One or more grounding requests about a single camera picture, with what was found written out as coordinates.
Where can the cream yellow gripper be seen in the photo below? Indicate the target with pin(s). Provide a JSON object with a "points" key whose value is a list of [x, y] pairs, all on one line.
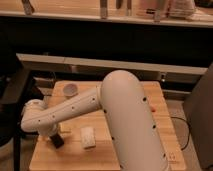
{"points": [[64, 128]]}

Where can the black eraser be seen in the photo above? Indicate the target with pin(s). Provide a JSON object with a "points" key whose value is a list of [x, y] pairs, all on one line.
{"points": [[57, 141]]}

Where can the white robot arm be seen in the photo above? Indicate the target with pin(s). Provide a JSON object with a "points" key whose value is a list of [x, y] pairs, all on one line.
{"points": [[122, 99]]}

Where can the white sponge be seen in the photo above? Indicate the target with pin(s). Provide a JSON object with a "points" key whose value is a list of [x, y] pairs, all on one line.
{"points": [[88, 137]]}

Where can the white paper cup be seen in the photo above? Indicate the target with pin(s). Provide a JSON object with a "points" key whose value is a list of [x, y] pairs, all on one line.
{"points": [[70, 90]]}

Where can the black office chair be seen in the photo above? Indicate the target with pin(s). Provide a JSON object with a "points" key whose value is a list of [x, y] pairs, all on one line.
{"points": [[17, 86]]}

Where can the orange carrot toy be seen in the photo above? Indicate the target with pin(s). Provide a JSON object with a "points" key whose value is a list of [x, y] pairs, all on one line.
{"points": [[153, 109]]}

